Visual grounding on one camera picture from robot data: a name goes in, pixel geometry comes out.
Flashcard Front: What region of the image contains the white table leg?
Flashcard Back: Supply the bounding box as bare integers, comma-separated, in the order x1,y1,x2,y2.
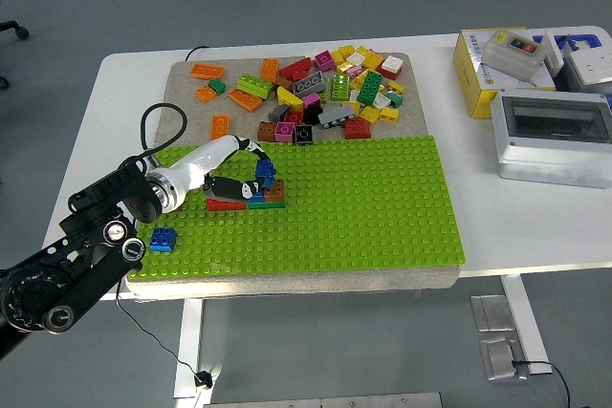
172,299,214,399
499,275,554,376

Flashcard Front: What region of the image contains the white wall socket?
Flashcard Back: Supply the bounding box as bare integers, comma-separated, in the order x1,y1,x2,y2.
563,42,612,87

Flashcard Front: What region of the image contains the grey long toy brick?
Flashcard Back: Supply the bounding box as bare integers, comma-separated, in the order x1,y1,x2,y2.
318,105,356,130

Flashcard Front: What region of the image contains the green studded baseplate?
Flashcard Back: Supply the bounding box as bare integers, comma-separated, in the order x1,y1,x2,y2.
127,134,467,281

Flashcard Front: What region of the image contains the yellow cardboard box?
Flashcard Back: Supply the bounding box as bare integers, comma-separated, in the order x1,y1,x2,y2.
452,28,558,120

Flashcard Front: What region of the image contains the metal floor plate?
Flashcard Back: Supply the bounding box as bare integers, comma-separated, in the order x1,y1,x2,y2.
480,336,530,383
470,294,516,333

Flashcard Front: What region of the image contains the grey-brown mat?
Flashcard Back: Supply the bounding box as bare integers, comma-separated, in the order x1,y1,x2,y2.
124,52,461,302

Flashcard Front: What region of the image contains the white plastic part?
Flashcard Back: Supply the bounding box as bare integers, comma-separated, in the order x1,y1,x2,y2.
542,31,566,77

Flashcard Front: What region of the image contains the yellow long toy brick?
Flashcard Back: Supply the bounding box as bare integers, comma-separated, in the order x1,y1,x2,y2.
356,46,385,71

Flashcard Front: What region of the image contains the orange long toy brick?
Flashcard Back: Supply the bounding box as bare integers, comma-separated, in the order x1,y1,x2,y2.
190,63,226,81
260,58,280,83
228,88,264,113
209,114,230,144

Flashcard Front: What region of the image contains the red white-topped toy brick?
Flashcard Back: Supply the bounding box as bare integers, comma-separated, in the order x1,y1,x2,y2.
376,54,404,81

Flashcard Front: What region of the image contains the grey toy brick with holes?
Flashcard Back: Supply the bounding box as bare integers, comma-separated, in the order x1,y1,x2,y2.
292,71,327,97

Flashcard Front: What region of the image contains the grey small toy brick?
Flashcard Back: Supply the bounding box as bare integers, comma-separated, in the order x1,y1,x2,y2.
267,103,292,123

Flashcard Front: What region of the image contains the lime green long toy brick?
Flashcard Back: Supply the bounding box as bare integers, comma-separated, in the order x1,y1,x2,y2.
331,74,352,102
236,73,274,100

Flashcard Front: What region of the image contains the grey metal strip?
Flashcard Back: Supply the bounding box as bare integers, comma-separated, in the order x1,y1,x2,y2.
203,392,444,408

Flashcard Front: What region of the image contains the red long toy brick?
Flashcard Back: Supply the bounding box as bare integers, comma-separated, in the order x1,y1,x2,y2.
206,197,249,212

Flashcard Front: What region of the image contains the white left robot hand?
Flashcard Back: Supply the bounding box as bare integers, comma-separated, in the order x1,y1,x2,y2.
166,134,274,203

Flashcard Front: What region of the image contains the yellow wedge toy brick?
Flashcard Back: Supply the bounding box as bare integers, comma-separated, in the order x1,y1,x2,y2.
276,86,305,112

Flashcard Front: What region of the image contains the white enclosure with window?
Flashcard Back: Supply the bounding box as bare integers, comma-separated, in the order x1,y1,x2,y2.
490,88,612,189

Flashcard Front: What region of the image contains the black floor cable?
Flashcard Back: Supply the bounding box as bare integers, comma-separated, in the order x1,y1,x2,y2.
511,358,588,408

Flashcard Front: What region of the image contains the black chair base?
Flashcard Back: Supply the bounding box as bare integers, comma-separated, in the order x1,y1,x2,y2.
0,19,30,41

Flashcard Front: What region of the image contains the dark green long toy brick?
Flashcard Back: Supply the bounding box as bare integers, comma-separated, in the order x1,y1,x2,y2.
357,70,385,106

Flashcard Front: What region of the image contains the red sloped toy brick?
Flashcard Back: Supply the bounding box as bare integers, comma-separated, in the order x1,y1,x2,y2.
278,57,314,80

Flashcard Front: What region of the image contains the grey push-button switch box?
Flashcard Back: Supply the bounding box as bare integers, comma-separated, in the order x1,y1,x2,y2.
480,29,549,80

